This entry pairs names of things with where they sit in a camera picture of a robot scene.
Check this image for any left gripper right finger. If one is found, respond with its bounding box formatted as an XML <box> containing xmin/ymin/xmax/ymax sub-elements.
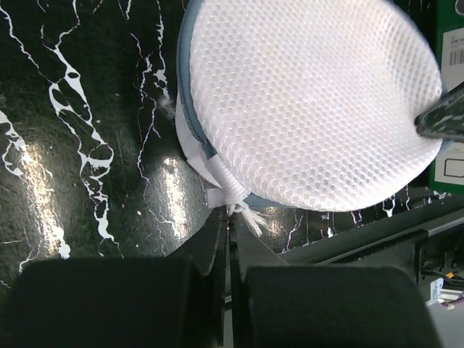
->
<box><xmin>230</xmin><ymin>219</ymin><xmax>442</xmax><ymax>347</ymax></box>

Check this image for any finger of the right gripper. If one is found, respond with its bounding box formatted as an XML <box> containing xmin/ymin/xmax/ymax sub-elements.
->
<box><xmin>415</xmin><ymin>83</ymin><xmax>464</xmax><ymax>141</ymax></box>

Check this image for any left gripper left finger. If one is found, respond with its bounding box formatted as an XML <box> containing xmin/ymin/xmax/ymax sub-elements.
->
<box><xmin>7</xmin><ymin>208</ymin><xmax>227</xmax><ymax>347</ymax></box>

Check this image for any white mesh laundry bag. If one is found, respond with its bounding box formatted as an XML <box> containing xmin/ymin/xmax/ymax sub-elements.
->
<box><xmin>175</xmin><ymin>1</ymin><xmax>444</xmax><ymax>235</ymax></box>

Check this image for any green ring binder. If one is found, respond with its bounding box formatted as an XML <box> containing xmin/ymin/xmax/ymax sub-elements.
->
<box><xmin>430</xmin><ymin>1</ymin><xmax>463</xmax><ymax>194</ymax></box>

